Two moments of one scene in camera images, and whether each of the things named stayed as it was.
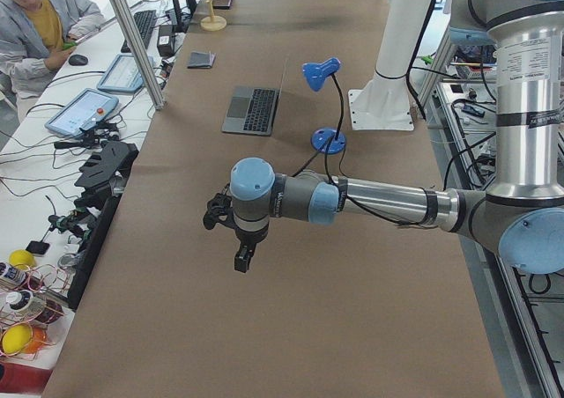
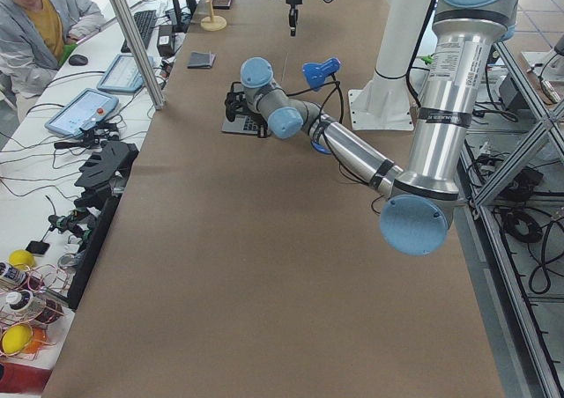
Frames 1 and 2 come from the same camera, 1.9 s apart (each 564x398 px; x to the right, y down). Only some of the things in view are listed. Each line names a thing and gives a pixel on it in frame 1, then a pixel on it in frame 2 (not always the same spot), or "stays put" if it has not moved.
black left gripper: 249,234 → 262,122
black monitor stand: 183,17 stays put
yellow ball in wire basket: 15,337 stays put
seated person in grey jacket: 40,20 stays put
